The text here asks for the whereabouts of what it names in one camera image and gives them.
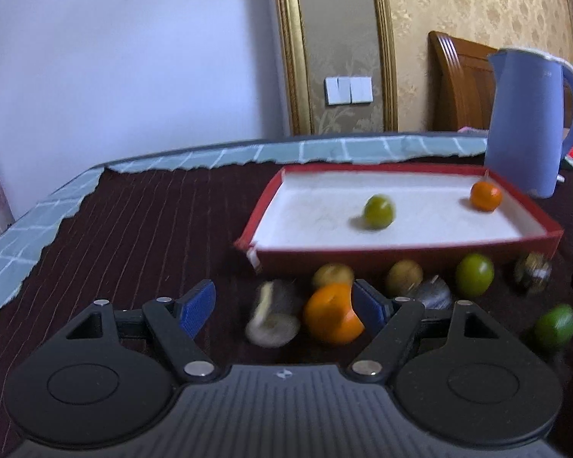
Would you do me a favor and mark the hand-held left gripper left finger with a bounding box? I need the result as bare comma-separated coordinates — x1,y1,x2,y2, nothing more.
66,281,219,382

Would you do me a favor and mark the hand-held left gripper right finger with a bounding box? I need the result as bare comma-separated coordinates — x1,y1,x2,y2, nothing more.
348,281,504,382

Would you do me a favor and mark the orange tangerine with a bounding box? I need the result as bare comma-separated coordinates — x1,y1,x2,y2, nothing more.
469,169,503,213
303,283,366,345

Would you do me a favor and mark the dark brown round fruit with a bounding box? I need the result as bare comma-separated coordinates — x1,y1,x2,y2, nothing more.
245,280,304,348

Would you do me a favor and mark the red cardboard tray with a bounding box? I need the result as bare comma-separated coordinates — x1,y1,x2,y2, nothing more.
234,162,565,275

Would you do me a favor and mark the brown kiwi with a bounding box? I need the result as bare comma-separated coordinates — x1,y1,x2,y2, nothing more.
386,260,425,297
312,263,355,291

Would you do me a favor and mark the dark purple round fruit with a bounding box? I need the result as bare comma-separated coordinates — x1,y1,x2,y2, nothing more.
407,276,454,311

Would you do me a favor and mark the dark red striped tablecloth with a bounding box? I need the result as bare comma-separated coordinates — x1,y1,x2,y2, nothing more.
0,153,573,458

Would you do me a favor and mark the green lime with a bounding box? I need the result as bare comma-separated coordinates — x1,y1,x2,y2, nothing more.
455,254,495,297
534,304,573,350
362,194,396,231

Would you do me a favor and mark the dark round fruit yellow band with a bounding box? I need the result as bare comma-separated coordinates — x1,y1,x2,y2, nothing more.
514,252,553,294

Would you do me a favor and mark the teal checked cloth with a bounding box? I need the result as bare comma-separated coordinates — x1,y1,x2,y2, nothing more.
0,134,489,339

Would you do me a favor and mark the blue electric kettle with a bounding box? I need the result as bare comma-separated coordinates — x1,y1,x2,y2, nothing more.
484,47,573,200

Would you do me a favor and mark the wooden chair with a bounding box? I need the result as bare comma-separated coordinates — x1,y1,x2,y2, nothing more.
428,31,500,132

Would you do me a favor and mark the white wall switch panel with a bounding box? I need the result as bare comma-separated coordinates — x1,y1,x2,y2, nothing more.
325,75,374,106

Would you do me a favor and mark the gold wall frame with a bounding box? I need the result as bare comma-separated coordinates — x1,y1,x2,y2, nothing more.
272,0,399,137

